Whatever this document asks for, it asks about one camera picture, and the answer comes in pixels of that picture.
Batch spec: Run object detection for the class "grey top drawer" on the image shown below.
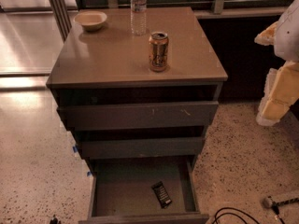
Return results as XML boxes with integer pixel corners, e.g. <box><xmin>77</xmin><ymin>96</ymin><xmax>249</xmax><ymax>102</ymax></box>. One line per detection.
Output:
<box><xmin>58</xmin><ymin>101</ymin><xmax>219</xmax><ymax>131</ymax></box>

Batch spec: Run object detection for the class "clear plastic water bottle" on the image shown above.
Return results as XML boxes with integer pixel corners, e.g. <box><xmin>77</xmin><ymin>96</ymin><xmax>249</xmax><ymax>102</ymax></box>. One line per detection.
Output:
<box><xmin>131</xmin><ymin>0</ymin><xmax>147</xmax><ymax>35</ymax></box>

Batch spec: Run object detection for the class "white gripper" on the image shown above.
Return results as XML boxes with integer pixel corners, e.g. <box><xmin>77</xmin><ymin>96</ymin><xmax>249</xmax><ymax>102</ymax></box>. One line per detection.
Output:
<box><xmin>254</xmin><ymin>21</ymin><xmax>299</xmax><ymax>126</ymax></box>

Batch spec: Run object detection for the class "black object at floor edge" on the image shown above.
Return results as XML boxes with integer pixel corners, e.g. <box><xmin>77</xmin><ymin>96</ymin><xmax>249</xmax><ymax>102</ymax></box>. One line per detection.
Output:
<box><xmin>50</xmin><ymin>215</ymin><xmax>61</xmax><ymax>224</ymax></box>

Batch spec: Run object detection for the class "grey drawer cabinet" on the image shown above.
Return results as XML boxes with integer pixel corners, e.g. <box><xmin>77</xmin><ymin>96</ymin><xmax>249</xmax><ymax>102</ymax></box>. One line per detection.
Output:
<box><xmin>46</xmin><ymin>7</ymin><xmax>229</xmax><ymax>173</ymax></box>

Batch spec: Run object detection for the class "orange soda can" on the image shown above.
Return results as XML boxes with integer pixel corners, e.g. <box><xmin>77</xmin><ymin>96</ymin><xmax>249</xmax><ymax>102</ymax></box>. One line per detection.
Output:
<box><xmin>149</xmin><ymin>32</ymin><xmax>169</xmax><ymax>72</ymax></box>

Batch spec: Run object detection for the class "blue tape piece upper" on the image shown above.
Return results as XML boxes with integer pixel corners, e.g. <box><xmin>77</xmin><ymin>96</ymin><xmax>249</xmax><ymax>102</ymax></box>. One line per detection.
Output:
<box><xmin>72</xmin><ymin>146</ymin><xmax>78</xmax><ymax>153</ymax></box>

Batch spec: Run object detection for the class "grey open bottom drawer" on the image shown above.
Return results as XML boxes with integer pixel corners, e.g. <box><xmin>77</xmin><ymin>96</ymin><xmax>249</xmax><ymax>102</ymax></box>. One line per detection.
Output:
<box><xmin>78</xmin><ymin>156</ymin><xmax>208</xmax><ymax>224</ymax></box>

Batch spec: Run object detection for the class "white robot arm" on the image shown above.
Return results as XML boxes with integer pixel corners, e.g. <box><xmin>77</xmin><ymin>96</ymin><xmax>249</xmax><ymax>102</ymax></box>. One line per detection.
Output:
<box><xmin>254</xmin><ymin>0</ymin><xmax>299</xmax><ymax>126</ymax></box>

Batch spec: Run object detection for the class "white ceramic bowl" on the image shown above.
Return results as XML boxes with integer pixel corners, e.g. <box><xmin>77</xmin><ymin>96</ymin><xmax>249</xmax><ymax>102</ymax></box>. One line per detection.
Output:
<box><xmin>74</xmin><ymin>11</ymin><xmax>107</xmax><ymax>32</ymax></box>

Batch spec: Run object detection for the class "black floor cable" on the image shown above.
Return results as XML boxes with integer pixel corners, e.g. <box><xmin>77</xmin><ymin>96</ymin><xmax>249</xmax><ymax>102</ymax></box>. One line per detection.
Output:
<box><xmin>212</xmin><ymin>206</ymin><xmax>261</xmax><ymax>224</ymax></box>

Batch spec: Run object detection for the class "grey middle drawer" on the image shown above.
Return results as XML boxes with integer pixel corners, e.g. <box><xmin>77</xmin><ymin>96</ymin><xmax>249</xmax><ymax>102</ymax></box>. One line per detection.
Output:
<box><xmin>77</xmin><ymin>137</ymin><xmax>205</xmax><ymax>160</ymax></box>

